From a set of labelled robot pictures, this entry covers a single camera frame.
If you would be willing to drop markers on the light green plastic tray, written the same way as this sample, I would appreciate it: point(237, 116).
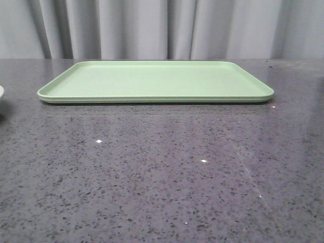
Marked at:
point(156, 82)

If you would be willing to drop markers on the grey pleated curtain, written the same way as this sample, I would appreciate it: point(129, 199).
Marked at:
point(199, 30)

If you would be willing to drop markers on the cream round plate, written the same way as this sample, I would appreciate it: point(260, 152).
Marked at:
point(2, 91)

